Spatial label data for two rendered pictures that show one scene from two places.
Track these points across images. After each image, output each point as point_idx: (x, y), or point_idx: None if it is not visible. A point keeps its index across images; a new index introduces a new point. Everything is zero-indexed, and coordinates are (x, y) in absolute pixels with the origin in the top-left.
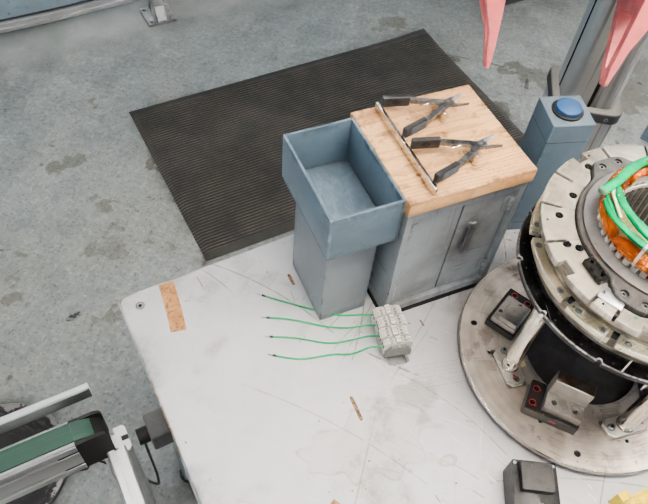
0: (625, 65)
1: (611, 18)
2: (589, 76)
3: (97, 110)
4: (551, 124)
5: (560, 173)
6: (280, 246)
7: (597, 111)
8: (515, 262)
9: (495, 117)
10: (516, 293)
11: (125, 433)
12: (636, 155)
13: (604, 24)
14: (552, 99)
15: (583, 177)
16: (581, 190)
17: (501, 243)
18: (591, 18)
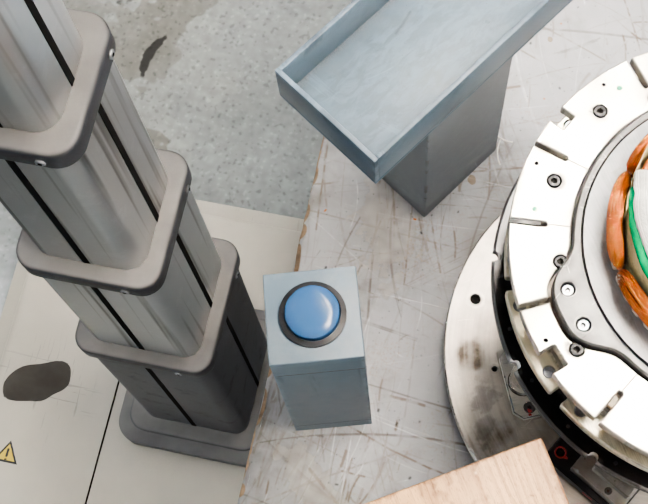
0: (143, 143)
1: (100, 169)
2: (136, 216)
3: None
4: (352, 358)
5: (600, 411)
6: None
7: (172, 203)
8: (470, 430)
9: (388, 495)
10: (556, 448)
11: None
12: (538, 245)
13: (101, 184)
14: (277, 338)
15: (608, 367)
16: (644, 381)
17: (405, 442)
18: (56, 199)
